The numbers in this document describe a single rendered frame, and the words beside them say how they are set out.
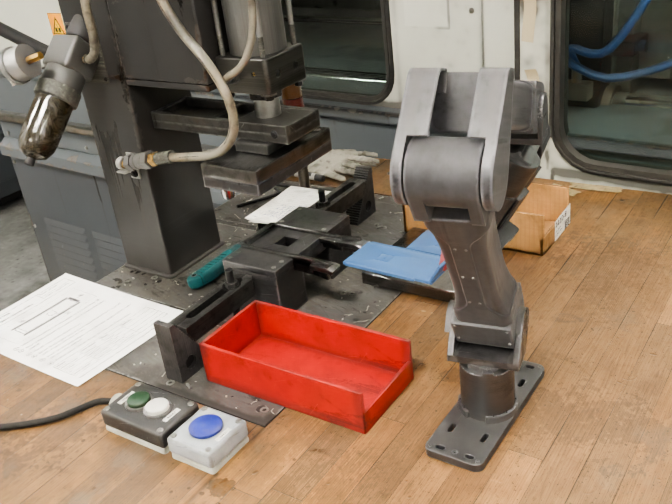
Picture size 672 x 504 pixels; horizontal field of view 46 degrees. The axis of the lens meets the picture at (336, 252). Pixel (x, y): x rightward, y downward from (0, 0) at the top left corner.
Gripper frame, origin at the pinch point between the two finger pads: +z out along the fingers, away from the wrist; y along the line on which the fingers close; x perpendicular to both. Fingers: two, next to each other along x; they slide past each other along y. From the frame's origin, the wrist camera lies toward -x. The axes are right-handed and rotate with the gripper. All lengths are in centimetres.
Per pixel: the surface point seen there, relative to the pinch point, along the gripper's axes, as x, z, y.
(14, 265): -93, 218, 174
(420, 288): -6.4, 11.5, 2.1
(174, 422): 34.7, 17.2, 11.7
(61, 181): -72, 127, 136
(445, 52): -64, 5, 33
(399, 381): 15.4, 7.2, -5.4
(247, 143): 3.7, 1.9, 32.2
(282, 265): 6.1, 13.8, 18.8
